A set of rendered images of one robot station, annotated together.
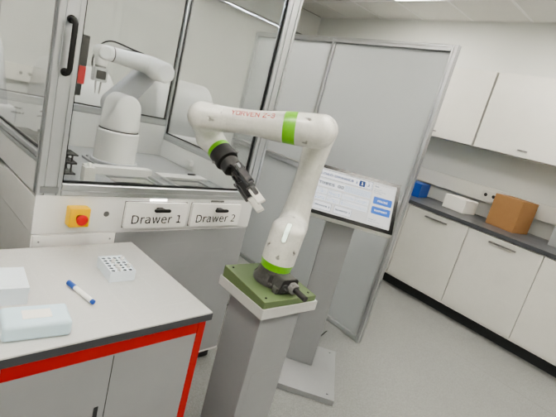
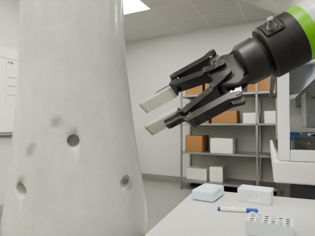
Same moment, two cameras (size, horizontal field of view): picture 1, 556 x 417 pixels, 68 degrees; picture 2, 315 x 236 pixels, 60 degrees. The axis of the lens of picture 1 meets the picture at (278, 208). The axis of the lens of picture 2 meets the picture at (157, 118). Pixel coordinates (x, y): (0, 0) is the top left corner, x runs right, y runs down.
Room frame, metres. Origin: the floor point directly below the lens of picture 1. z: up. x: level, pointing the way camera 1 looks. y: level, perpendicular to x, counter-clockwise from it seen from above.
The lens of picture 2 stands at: (1.94, -0.09, 1.07)
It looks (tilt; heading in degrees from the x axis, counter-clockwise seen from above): 1 degrees up; 160
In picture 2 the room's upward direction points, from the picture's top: straight up
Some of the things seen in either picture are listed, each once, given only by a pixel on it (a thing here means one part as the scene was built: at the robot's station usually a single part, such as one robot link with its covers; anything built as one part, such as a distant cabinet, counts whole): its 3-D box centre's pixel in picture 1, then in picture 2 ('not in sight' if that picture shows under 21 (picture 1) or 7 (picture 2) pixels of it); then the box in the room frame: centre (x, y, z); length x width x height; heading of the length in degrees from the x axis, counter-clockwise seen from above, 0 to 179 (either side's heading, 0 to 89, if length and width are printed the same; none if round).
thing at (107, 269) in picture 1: (116, 268); (269, 225); (1.30, 0.48, 0.78); 0.12 x 0.08 x 0.04; 44
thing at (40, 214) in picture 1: (117, 181); not in sight; (2.04, 0.83, 0.87); 1.02 x 0.95 x 0.14; 138
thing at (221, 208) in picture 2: (80, 291); (237, 209); (1.12, 0.51, 0.77); 0.14 x 0.02 x 0.02; 58
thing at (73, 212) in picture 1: (78, 216); not in sight; (1.43, 0.70, 0.88); 0.07 x 0.05 x 0.07; 138
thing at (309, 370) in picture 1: (320, 289); not in sight; (2.22, -0.35, 0.51); 0.50 x 0.45 x 1.02; 174
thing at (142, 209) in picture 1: (156, 214); not in sight; (1.69, 0.49, 0.87); 0.29 x 0.02 x 0.11; 138
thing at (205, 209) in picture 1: (215, 214); not in sight; (1.92, 0.28, 0.87); 0.29 x 0.02 x 0.11; 138
